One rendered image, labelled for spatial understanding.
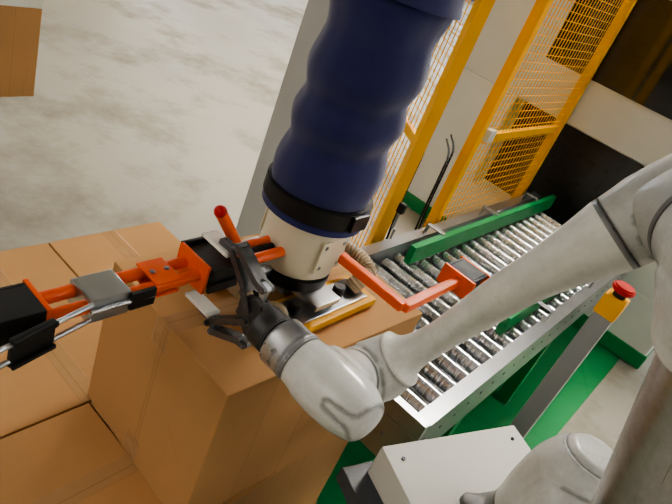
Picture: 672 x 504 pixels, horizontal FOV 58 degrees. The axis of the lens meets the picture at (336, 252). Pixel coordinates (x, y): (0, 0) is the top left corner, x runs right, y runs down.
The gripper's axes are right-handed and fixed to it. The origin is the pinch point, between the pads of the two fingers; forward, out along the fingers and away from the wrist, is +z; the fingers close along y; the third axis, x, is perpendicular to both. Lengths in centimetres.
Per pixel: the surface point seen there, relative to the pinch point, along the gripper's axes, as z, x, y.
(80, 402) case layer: 20, -5, 54
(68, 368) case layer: 31, -2, 54
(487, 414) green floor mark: -33, 169, 108
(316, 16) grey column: 102, 131, -16
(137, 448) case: -0.2, -3.8, 48.5
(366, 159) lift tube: -8.9, 23.5, -24.8
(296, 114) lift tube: 4.3, 16.6, -27.3
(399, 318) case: -20, 47, 14
